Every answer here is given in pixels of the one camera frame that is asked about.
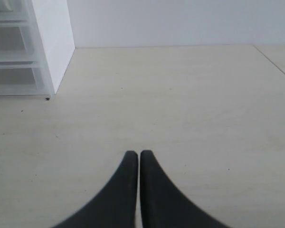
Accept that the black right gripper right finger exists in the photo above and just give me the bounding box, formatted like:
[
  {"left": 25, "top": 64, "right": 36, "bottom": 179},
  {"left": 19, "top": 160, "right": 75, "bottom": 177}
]
[{"left": 140, "top": 150, "right": 227, "bottom": 228}]

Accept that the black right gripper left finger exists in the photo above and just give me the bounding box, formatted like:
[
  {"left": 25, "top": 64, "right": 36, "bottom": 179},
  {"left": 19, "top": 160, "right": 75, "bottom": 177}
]
[{"left": 55, "top": 151, "right": 138, "bottom": 228}]

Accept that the clear bottom wide drawer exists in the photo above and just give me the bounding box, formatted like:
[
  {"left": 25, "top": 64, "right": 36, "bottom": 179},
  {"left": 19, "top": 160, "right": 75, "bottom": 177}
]
[{"left": 0, "top": 68, "right": 44, "bottom": 95}]

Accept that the clear wide drawer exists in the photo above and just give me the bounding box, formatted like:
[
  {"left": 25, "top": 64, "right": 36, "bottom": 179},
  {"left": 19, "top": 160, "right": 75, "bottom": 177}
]
[
  {"left": 0, "top": 68, "right": 44, "bottom": 95},
  {"left": 0, "top": 22, "right": 37, "bottom": 63}
]

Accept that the white plastic drawer cabinet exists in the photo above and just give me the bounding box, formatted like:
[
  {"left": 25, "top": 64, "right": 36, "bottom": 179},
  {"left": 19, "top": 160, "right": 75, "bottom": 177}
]
[{"left": 0, "top": 0, "right": 75, "bottom": 99}]

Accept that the clear middle wide drawer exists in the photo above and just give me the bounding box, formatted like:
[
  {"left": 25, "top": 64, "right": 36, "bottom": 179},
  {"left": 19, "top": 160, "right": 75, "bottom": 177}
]
[{"left": 0, "top": 22, "right": 37, "bottom": 63}]

